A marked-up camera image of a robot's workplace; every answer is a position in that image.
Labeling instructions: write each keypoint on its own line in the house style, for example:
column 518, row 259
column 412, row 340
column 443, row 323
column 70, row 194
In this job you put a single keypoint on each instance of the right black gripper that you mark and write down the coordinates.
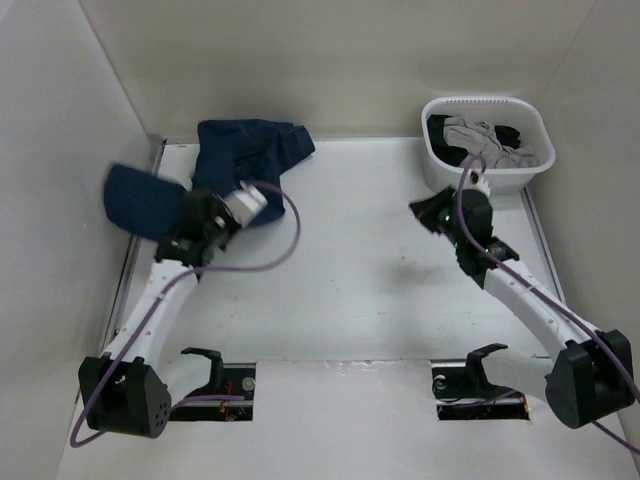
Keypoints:
column 424, row 211

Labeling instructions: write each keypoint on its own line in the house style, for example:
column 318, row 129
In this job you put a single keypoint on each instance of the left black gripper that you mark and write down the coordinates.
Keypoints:
column 221, row 208

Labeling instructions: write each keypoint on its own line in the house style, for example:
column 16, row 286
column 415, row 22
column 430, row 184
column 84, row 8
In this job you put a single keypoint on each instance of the dark blue denim trousers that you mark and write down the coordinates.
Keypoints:
column 231, row 152

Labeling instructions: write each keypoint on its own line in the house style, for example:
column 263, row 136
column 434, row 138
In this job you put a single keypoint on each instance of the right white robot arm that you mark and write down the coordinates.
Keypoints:
column 587, row 374

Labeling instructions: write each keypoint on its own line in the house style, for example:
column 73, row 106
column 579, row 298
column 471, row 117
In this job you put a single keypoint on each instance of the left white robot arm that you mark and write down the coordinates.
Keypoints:
column 124, row 390

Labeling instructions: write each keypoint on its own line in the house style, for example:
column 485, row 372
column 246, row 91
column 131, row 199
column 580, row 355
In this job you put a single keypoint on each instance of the black garment in basket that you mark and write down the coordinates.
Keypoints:
column 451, row 156

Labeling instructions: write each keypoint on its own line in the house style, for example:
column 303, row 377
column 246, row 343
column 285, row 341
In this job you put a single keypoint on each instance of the grey garment in basket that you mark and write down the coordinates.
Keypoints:
column 500, row 146

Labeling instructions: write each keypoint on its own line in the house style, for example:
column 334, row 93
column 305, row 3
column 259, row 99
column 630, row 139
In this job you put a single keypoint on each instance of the white plastic laundry basket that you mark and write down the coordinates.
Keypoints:
column 496, row 110

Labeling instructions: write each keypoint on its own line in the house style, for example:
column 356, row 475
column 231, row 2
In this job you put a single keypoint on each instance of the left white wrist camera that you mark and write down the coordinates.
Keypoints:
column 245, row 203

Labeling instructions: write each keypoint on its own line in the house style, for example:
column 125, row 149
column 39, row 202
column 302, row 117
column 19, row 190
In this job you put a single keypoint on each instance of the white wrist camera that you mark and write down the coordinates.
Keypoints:
column 245, row 203
column 478, row 182

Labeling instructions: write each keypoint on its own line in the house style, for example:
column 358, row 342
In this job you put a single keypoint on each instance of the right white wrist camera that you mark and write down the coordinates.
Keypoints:
column 478, row 182

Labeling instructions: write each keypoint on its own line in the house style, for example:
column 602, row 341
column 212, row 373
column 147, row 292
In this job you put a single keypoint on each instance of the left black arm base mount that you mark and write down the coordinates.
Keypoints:
column 203, row 387

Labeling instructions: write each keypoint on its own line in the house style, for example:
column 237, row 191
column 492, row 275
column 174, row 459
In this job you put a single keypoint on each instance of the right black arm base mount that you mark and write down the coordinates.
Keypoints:
column 463, row 393

